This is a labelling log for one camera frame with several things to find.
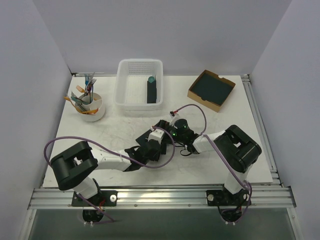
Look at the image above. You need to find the white perforated plastic basket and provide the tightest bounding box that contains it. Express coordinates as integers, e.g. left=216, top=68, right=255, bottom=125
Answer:
left=114, top=58, right=164, bottom=111

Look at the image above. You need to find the white utensil holder cup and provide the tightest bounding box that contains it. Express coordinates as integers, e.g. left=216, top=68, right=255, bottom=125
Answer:
left=76, top=92, right=106, bottom=123

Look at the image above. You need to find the aluminium frame rail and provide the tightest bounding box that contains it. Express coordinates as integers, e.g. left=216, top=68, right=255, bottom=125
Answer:
left=28, top=185, right=296, bottom=210

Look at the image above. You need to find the orange plastic fork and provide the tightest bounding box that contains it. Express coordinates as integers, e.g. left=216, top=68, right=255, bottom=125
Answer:
left=76, top=85, right=85, bottom=93

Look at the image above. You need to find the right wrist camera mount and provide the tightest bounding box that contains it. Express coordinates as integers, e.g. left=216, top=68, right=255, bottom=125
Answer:
left=169, top=111, right=181, bottom=126

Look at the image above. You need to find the silver metal fork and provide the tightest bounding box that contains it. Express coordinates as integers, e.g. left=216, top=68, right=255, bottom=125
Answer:
left=84, top=73, right=97, bottom=96

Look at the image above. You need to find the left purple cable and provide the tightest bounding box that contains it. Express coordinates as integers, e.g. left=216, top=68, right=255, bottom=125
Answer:
left=43, top=127, right=176, bottom=223

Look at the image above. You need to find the brown cardboard napkin box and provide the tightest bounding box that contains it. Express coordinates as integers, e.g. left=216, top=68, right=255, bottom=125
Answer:
left=187, top=70, right=236, bottom=113

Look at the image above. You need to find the dark rolled napkin bundle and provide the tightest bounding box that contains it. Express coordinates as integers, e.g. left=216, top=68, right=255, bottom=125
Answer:
left=147, top=80, right=157, bottom=104

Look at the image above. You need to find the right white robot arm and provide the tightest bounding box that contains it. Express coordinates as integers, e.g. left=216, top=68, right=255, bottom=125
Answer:
left=159, top=118, right=262, bottom=205

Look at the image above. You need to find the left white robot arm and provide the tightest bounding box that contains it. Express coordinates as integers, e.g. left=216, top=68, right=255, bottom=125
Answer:
left=50, top=140, right=164, bottom=206

